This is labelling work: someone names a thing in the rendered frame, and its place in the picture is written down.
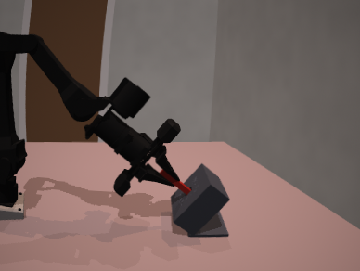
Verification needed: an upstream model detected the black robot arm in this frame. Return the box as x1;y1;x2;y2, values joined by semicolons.
0;32;151;208

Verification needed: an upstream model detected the grey flat panel with square hole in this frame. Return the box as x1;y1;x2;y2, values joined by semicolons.
171;164;230;237

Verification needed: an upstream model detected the dark red rectangular bar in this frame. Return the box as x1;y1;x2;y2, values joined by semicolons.
160;170;191;194

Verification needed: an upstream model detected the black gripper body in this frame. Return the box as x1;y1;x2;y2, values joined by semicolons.
111;119;181;197

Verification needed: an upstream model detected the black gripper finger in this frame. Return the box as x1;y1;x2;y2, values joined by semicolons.
155;145;180;182
138;163;174;187

